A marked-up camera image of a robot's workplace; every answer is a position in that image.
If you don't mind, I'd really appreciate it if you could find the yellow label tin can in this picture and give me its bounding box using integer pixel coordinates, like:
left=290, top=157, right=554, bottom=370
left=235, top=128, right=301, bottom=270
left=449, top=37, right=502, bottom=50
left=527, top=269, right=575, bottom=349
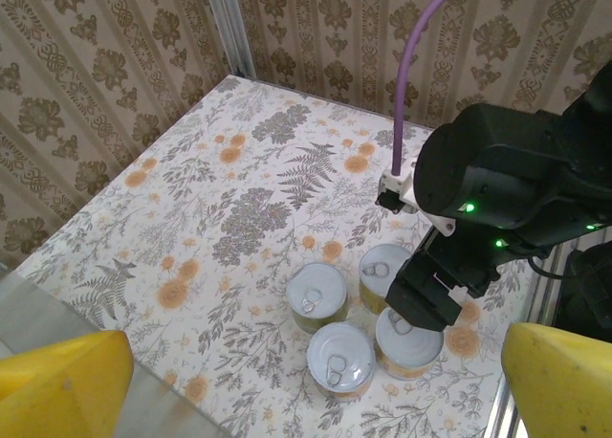
left=358, top=244, right=415, bottom=315

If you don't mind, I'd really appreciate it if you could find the aluminium frame post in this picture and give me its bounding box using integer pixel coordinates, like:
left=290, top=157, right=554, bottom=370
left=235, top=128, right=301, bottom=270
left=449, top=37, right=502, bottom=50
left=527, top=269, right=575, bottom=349
left=203, top=0, right=258, bottom=81

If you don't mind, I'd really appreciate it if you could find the orange label tin can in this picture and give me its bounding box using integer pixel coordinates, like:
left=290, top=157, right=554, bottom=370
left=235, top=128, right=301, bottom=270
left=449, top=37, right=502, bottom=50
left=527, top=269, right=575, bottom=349
left=374, top=306, right=446, bottom=381
left=305, top=321, right=378, bottom=405

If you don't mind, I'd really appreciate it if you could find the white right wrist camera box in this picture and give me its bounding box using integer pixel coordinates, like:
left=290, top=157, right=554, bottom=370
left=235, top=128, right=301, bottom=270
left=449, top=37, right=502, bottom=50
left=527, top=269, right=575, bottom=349
left=375, top=163, right=421, bottom=215

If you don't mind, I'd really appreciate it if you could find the floral patterned table cover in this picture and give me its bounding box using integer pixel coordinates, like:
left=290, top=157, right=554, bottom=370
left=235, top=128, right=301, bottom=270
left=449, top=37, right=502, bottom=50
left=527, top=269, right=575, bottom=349
left=13, top=74, right=556, bottom=438

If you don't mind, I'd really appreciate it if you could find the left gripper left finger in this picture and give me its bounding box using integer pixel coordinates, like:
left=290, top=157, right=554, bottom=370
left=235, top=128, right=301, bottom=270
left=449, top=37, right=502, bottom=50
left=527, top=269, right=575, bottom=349
left=0, top=330, right=136, bottom=438

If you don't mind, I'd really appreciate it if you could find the long aluminium base rail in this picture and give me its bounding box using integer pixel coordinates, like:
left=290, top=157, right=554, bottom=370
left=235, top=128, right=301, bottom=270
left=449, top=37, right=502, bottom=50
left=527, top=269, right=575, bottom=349
left=487, top=244, right=563, bottom=438

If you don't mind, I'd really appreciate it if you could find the green label tin can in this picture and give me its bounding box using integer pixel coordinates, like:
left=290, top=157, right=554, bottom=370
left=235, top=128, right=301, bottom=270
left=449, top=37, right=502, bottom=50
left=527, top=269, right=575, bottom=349
left=285, top=261, right=349, bottom=335

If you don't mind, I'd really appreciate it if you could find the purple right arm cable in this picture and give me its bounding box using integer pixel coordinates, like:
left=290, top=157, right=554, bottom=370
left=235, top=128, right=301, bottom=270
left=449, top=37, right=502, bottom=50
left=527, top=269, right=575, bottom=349
left=390, top=0, right=484, bottom=177

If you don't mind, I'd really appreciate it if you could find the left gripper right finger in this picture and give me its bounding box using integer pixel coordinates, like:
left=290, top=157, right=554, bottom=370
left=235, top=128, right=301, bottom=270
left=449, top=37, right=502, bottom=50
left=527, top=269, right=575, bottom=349
left=500, top=321, right=612, bottom=438

